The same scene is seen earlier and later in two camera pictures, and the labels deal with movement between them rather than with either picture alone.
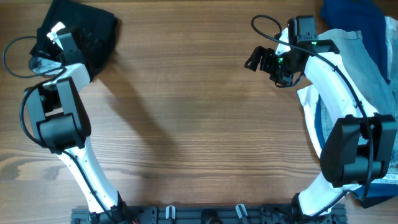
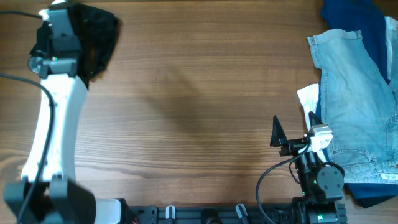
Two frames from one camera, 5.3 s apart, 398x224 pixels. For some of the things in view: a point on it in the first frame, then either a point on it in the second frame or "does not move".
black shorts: x=95 y=31 does not move
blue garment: x=365 y=16 does not move
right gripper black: x=265 y=61 → x=295 y=143
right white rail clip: x=239 y=211 does not move
